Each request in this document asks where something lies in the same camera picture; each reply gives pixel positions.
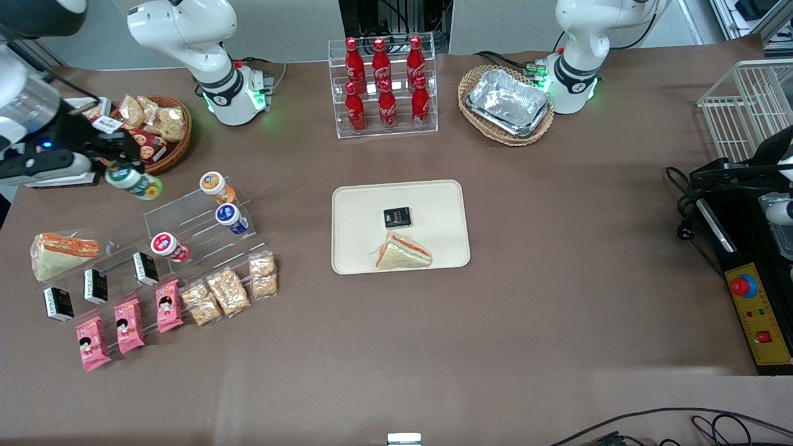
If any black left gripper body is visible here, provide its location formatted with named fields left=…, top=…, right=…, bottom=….
left=740, top=127, right=786, bottom=186

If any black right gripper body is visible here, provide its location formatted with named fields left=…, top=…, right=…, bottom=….
left=53, top=111, right=106, bottom=160

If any green gum bottle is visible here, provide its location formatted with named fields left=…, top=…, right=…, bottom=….
left=104, top=162, right=164, bottom=201

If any white rectangular snack tray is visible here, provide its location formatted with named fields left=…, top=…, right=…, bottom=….
left=28, top=96, right=113, bottom=188

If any orange gum bottle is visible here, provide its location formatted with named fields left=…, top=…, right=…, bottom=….
left=199, top=171, right=237, bottom=205

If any red gum bottle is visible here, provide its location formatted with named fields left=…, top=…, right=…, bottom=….
left=151, top=232, right=191, bottom=263

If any blue gum bottle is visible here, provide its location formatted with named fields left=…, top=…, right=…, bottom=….
left=214, top=203, right=250, bottom=235

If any aluminium foil tray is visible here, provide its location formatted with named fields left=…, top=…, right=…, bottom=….
left=466, top=68, right=552, bottom=138

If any beige plastic tray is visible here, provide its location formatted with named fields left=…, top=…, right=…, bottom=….
left=331, top=180, right=471, bottom=275

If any red cookie box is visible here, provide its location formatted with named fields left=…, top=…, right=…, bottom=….
left=92, top=115, right=169, bottom=165

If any round brown wicker basket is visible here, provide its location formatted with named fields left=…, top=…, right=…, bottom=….
left=99, top=94, right=193, bottom=176

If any wrapped triangle sandwich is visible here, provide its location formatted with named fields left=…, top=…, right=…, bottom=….
left=30, top=231, right=100, bottom=282
left=372, top=232, right=433, bottom=271

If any clear acrylic stepped stand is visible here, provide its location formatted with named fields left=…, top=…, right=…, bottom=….
left=34, top=177, right=276, bottom=329

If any black control box yellow panel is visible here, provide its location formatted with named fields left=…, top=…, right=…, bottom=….
left=694, top=186, right=793, bottom=377

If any pink snack packet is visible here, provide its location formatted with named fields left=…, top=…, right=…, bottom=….
left=113, top=297, right=146, bottom=355
left=75, top=315, right=113, bottom=373
left=155, top=279, right=185, bottom=334

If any clear-wrapped granola bar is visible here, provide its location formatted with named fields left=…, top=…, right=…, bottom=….
left=248, top=251, right=279, bottom=300
left=206, top=266, right=252, bottom=318
left=180, top=280, right=224, bottom=327

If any brown table cover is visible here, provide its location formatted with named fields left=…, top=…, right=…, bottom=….
left=0, top=34, right=793, bottom=446

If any clear acrylic bottle rack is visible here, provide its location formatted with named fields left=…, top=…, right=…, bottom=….
left=328, top=32, right=439, bottom=139

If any red cola bottle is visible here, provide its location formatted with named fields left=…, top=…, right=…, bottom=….
left=370, top=37, right=392, bottom=84
left=411, top=76, right=431, bottom=126
left=344, top=81, right=367, bottom=134
left=377, top=79, right=398, bottom=129
left=406, top=35, right=427, bottom=81
left=345, top=37, right=366, bottom=86

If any oval wicker basket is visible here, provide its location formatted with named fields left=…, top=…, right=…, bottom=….
left=457, top=64, right=556, bottom=147

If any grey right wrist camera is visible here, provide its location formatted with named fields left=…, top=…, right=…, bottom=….
left=0, top=151, right=94, bottom=185

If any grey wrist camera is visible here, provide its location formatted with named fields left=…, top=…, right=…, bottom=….
left=765, top=197, right=793, bottom=225
left=0, top=151, right=94, bottom=185

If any white wire basket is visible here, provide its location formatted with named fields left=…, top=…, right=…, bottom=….
left=697, top=59, right=793, bottom=163

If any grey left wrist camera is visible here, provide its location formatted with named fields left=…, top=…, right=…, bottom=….
left=765, top=197, right=793, bottom=225

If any black cable with plug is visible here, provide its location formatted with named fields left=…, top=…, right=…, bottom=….
left=665, top=165, right=722, bottom=276

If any aluminium frame shelf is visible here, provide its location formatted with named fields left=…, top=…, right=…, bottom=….
left=709, top=0, right=793, bottom=51

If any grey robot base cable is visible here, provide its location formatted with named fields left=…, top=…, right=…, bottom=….
left=232, top=57, right=289, bottom=91

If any long black cable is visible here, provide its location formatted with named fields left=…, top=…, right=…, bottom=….
left=548, top=407, right=793, bottom=446

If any looped black cable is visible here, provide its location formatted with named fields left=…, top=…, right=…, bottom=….
left=658, top=414, right=769, bottom=446

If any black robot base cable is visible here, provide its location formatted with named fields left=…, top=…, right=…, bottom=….
left=474, top=50, right=547, bottom=76

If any black equipment with cables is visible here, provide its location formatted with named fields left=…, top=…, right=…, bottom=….
left=338, top=0, right=453, bottom=53

